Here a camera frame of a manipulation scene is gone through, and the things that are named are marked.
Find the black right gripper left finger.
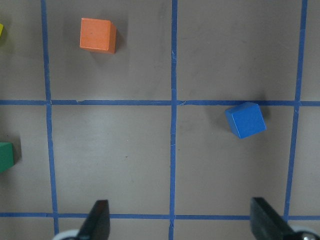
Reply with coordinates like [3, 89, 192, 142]
[76, 200, 111, 240]

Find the yellow wooden block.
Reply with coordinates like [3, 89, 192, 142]
[0, 23, 4, 37]

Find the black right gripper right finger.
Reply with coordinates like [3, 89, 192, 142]
[250, 197, 300, 240]

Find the blue wooden block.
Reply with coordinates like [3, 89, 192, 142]
[224, 102, 267, 139]

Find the green wooden block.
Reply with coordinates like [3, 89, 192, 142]
[0, 142, 14, 173]

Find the orange wooden block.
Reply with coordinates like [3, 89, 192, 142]
[79, 18, 117, 54]

